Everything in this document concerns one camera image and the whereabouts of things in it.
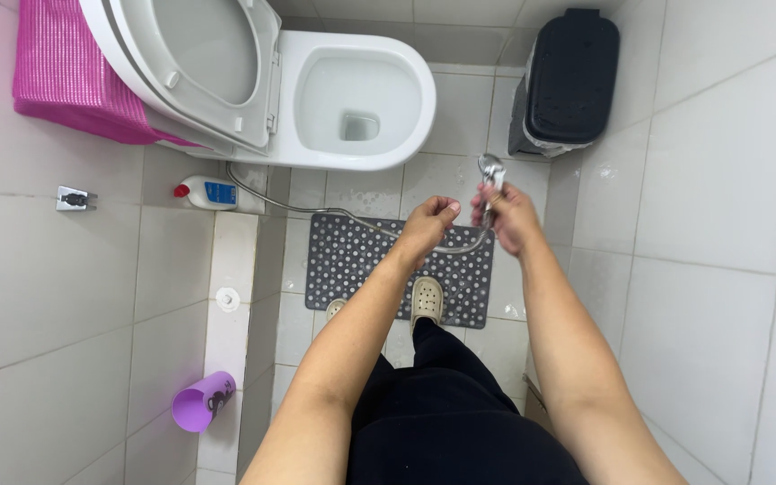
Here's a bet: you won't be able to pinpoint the person's left hand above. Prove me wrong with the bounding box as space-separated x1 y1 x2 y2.
394 195 462 260

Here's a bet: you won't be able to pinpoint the person's right hand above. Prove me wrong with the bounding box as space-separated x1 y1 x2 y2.
471 182 545 258

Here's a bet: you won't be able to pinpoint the chrome bidet sprayer head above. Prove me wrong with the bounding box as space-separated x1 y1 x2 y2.
477 153 507 230

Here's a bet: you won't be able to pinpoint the black pedal trash bin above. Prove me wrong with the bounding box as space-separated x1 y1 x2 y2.
508 8 621 160

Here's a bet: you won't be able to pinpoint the grey dotted bath mat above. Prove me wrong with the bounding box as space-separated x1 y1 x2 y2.
304 213 496 330

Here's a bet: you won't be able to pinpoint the white toilet bowl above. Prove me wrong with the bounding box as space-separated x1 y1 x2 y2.
159 30 437 172

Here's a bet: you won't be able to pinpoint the person's black trousers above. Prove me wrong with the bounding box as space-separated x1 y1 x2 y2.
345 317 591 485

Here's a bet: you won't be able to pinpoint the white cleaner bottle red cap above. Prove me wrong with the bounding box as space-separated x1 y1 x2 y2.
173 175 239 212

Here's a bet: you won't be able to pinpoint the white toilet seat lid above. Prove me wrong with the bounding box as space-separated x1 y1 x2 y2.
78 0 283 152

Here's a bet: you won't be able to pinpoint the purple plastic cup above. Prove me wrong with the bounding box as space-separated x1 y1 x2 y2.
171 370 237 433

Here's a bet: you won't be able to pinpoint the pink woven mat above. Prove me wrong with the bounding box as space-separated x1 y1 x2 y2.
13 0 203 148

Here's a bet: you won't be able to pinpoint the metal bidet sprayer hose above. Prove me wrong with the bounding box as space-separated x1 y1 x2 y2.
225 162 490 256

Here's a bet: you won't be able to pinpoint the chrome wall sprayer holder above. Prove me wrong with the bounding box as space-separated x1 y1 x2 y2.
56 186 99 213

